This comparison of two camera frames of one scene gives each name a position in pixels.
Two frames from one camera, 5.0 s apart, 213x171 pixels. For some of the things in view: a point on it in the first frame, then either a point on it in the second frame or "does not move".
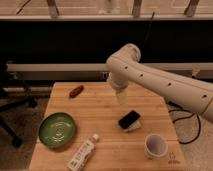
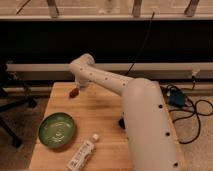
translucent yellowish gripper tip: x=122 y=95 to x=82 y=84
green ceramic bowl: x=56 y=130 does not move
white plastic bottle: x=82 y=154 does not move
